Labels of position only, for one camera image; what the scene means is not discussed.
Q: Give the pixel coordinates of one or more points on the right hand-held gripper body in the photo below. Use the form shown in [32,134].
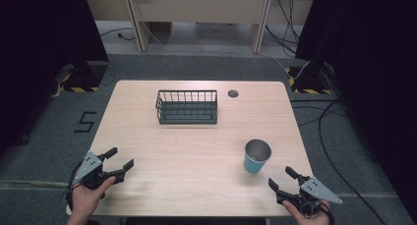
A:
[316,189]

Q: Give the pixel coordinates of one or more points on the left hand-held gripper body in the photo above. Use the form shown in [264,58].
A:
[88,166]

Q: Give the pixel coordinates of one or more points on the blue cup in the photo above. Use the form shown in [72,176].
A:
[254,164]

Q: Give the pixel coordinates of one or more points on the person's right hand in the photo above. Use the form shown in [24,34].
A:
[311,220]

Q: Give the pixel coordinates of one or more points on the person's left hand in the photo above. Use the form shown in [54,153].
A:
[84,202]

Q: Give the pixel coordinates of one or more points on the black stand base hazard tape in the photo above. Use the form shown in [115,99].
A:
[83,77]
[309,79]

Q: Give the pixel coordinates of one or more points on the black curtain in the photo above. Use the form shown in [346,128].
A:
[39,54]
[373,71]

